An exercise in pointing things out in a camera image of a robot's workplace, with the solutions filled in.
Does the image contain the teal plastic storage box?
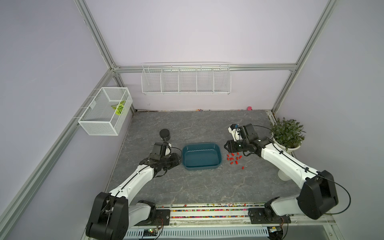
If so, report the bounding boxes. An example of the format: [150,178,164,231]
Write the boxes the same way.
[182,143,222,171]

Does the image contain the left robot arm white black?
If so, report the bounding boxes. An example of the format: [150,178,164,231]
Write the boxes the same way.
[86,153,181,240]

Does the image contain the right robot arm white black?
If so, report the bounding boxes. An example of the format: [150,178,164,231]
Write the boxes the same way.
[224,139,339,220]

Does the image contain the black round container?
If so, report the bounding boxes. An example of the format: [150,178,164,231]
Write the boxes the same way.
[160,129,171,142]

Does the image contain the white pot leafy plant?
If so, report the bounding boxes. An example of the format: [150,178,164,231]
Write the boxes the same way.
[271,118,306,154]

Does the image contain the small white pot succulent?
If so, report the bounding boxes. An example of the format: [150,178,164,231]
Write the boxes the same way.
[278,170,291,182]

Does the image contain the green toy in basket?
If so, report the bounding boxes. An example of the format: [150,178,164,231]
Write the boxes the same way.
[112,101,126,116]

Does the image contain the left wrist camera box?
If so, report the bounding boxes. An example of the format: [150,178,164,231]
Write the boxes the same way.
[149,143,167,161]

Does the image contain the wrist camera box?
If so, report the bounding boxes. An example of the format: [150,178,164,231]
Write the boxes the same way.
[149,143,167,161]
[235,124,259,141]

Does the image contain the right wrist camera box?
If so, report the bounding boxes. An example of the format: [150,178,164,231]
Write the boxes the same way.
[235,124,259,141]

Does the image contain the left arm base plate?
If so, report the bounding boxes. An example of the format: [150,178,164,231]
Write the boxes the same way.
[136,209,171,226]

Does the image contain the white wire basket left wall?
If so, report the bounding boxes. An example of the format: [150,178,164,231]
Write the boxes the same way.
[78,87,133,136]

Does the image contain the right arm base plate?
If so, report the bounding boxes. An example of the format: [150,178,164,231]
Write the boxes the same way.
[248,208,291,225]

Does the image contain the white wire wall shelf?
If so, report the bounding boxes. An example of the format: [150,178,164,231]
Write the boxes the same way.
[141,62,232,95]

